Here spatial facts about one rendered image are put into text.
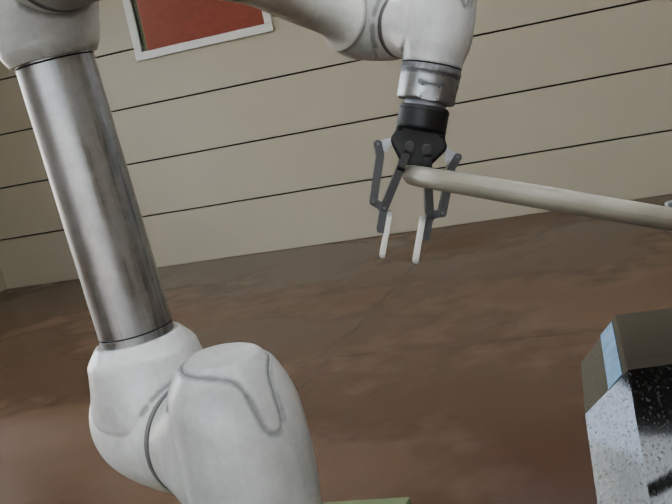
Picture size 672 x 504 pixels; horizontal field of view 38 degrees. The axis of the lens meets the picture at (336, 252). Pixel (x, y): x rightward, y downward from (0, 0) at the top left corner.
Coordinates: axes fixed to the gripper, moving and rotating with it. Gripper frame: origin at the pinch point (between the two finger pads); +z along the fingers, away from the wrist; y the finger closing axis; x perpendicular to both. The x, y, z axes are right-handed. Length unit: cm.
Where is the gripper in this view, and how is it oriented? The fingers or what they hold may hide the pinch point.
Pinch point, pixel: (402, 238)
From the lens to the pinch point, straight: 147.2
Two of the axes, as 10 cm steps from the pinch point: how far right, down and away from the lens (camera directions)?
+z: -1.6, 9.8, 0.9
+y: 9.9, 1.6, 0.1
